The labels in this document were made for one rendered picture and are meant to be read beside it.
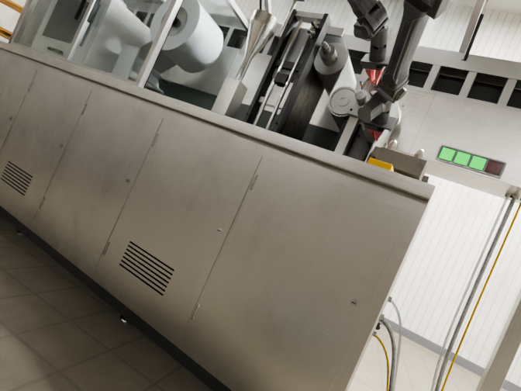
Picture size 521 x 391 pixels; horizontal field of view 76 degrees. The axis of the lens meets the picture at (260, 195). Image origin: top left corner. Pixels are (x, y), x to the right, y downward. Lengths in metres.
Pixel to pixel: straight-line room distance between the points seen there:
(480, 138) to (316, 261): 0.97
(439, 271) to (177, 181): 3.08
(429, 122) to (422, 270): 2.36
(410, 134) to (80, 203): 1.51
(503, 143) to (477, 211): 2.30
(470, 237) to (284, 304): 3.05
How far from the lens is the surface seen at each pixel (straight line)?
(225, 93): 1.74
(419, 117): 1.72
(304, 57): 1.45
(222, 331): 1.16
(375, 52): 1.31
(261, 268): 1.08
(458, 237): 3.90
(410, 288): 3.84
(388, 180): 0.99
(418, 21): 0.94
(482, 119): 1.73
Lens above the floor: 0.68
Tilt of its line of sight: level
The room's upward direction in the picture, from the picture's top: 24 degrees clockwise
